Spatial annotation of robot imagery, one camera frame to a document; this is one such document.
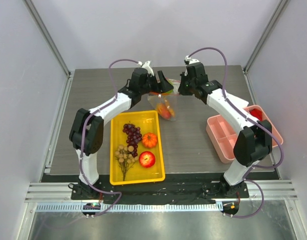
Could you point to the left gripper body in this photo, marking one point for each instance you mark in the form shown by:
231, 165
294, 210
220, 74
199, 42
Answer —
151, 84

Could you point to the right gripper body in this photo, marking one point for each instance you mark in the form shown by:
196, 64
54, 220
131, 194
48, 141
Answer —
184, 85

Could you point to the clear zip top bag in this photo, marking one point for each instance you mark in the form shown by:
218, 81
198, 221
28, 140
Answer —
155, 98

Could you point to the red fake chili pepper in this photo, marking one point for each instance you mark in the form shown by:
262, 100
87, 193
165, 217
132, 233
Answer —
163, 111

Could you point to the purple fake grapes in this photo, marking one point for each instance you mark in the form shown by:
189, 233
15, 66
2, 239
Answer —
134, 137

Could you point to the orange fake pumpkin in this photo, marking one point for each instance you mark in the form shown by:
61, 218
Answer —
149, 140

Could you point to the red fake fruit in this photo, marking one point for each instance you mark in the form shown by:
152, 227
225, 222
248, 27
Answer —
147, 159

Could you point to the tan fake longan bunch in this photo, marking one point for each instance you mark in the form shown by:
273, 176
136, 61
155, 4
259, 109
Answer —
126, 156

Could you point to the green fake apple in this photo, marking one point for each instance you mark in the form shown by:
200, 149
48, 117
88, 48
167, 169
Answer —
171, 91

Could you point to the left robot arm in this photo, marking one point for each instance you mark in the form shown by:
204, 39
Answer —
87, 131

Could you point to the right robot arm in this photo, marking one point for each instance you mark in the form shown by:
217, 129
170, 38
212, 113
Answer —
253, 142

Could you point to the pink divided organizer box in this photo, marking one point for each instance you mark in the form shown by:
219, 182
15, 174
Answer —
223, 137

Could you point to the yellow plastic tray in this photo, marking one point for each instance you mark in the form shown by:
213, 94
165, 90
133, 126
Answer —
148, 121

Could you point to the red object in organizer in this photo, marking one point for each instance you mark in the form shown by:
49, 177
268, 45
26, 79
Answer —
257, 113

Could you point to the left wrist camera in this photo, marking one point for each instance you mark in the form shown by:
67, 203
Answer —
146, 65

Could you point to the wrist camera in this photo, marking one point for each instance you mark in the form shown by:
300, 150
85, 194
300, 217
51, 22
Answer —
189, 60
146, 65

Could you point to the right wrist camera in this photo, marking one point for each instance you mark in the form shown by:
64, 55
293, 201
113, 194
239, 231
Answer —
189, 60

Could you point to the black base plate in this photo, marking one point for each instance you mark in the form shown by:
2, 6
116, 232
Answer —
176, 189

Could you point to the white slotted cable duct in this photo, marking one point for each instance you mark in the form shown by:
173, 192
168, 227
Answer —
89, 207

